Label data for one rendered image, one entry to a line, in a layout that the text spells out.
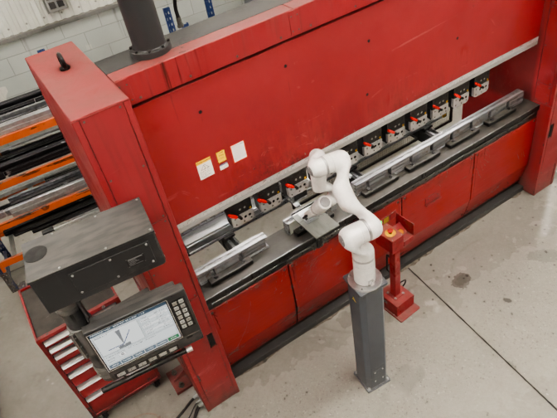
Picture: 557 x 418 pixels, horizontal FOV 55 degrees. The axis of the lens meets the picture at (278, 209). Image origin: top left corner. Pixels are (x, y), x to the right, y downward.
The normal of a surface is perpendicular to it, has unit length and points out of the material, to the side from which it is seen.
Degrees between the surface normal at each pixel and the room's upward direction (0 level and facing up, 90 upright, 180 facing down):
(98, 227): 0
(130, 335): 90
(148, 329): 90
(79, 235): 0
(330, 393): 0
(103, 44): 90
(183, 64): 90
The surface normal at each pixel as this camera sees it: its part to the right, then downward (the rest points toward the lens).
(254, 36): 0.54, 0.49
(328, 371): -0.15, -0.74
